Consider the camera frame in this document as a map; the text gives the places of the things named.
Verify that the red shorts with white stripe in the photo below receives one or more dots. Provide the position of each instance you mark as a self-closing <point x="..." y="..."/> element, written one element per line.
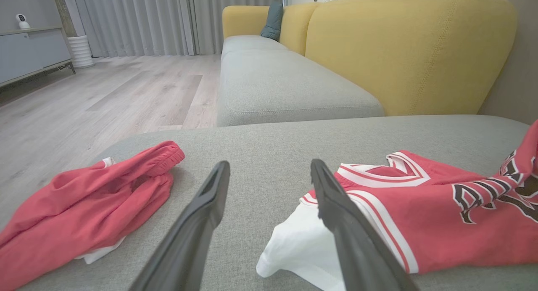
<point x="84" y="207"/>

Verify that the small white security camera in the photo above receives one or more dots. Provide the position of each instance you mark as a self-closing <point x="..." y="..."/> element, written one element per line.
<point x="22" y="21"/>

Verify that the long grey sofa seat cushion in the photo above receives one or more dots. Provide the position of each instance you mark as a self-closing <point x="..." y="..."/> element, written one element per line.
<point x="286" y="85"/>

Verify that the white ribbed floor vase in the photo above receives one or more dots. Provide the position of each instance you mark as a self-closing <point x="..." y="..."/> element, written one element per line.
<point x="80" y="51"/>

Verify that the narrow yellow sofa backrest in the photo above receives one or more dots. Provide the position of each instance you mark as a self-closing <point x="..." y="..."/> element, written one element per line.
<point x="296" y="26"/>

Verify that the brown wooden pillar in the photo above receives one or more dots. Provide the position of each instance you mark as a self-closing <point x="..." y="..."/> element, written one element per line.
<point x="63" y="9"/>

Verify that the grey pleated curtain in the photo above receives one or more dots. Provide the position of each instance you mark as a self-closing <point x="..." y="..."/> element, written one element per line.
<point x="143" y="17"/>

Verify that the grey and mint TV cabinet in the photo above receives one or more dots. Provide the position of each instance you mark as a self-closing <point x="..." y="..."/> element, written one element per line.
<point x="29" y="51"/>

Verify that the yellow sofa armrest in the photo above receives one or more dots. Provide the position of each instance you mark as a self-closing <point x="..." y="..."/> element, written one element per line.
<point x="243" y="19"/>

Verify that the short grey sofa seat cushion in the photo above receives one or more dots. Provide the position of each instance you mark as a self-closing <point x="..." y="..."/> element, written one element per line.
<point x="248" y="43"/>

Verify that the wide yellow sofa backrest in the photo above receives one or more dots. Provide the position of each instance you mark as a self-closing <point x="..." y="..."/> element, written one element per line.
<point x="403" y="51"/>

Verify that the red basketball jersey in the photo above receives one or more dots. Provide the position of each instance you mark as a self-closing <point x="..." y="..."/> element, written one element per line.
<point x="420" y="223"/>

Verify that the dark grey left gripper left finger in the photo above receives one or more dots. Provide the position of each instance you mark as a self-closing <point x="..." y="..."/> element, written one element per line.
<point x="189" y="240"/>

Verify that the teal throw pillow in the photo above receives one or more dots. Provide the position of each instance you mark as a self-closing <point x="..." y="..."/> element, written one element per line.
<point x="273" y="22"/>

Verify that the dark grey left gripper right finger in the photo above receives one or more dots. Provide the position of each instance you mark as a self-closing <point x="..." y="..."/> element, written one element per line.
<point x="357" y="249"/>

